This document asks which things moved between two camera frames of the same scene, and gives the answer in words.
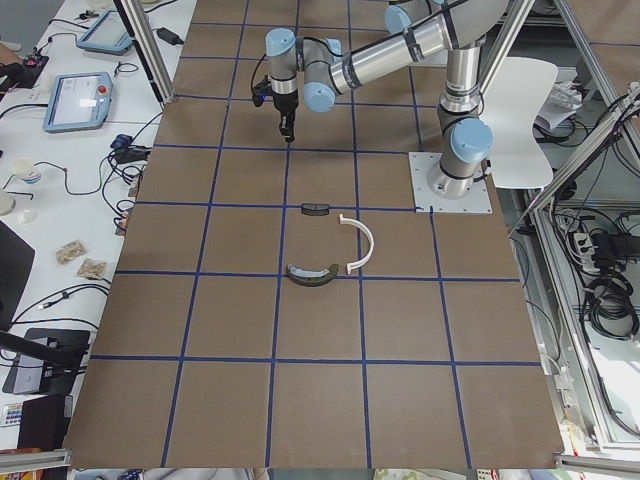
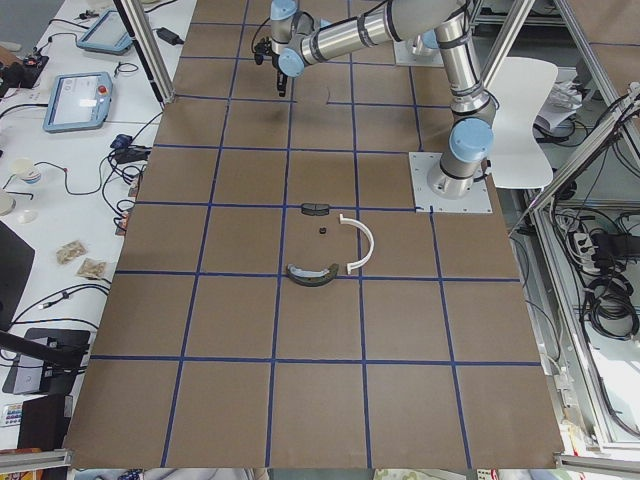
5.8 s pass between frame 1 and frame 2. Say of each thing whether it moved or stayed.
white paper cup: stayed
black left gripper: moved
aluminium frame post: stayed
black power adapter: stayed
